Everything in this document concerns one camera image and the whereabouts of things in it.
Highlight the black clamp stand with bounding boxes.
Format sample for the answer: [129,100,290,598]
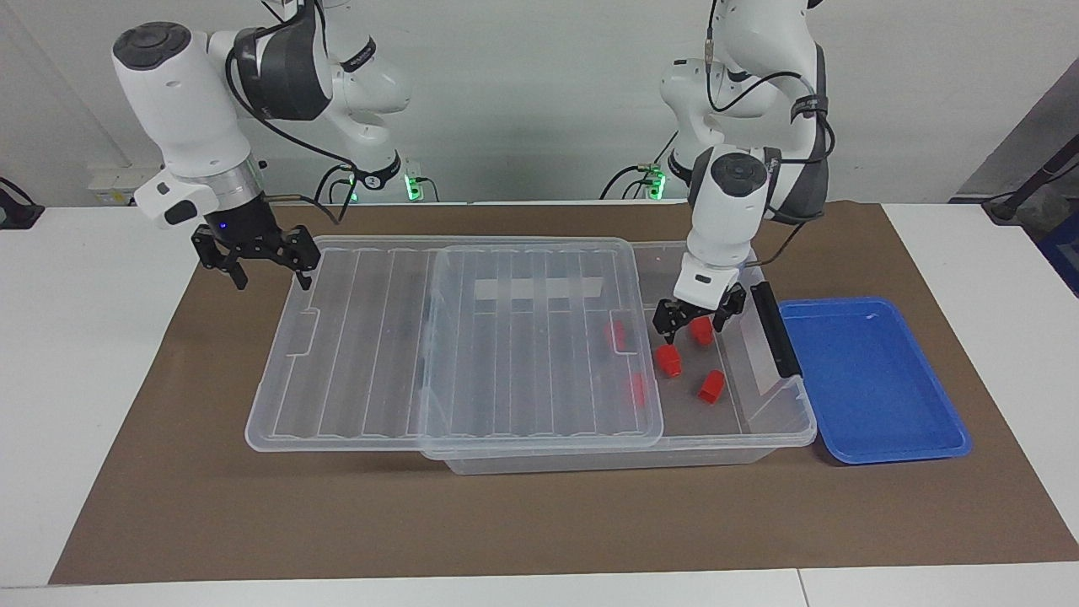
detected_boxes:
[0,175,46,230]

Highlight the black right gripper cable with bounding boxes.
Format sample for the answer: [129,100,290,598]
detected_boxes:
[223,0,360,225]

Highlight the black box latch handle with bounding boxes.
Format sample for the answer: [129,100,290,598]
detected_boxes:
[749,282,803,379]

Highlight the blue plastic tray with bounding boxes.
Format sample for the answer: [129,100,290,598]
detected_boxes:
[777,296,973,465]

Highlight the clear ribbed box lid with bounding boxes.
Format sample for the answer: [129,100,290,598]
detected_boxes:
[244,237,666,454]

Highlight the brown table mat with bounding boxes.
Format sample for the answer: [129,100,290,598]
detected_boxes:
[49,202,1079,585]

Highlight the white power strip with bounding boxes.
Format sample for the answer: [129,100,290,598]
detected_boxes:
[88,164,165,206]

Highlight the black left base cable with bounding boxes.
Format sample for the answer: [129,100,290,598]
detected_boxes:
[600,126,677,201]

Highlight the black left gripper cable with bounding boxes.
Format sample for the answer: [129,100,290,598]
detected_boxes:
[706,0,838,271]

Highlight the black right base cable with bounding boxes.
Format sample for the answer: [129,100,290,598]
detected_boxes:
[316,164,355,204]

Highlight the blue crate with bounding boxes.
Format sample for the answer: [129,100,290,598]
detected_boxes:
[1037,211,1079,298]

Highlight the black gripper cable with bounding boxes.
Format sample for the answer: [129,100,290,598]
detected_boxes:
[223,0,360,225]
[706,0,838,271]

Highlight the clear plastic storage box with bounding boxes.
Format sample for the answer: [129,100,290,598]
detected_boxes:
[419,239,818,475]

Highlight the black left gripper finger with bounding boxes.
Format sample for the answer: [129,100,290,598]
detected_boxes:
[712,285,749,335]
[652,302,685,348]

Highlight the black base cable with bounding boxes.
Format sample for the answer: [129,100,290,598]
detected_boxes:
[316,164,355,204]
[600,126,677,201]

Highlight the black tripod leg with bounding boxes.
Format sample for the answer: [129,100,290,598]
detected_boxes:
[982,156,1079,224]

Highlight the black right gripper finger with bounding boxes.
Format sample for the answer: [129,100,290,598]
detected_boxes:
[191,226,250,293]
[281,223,324,293]

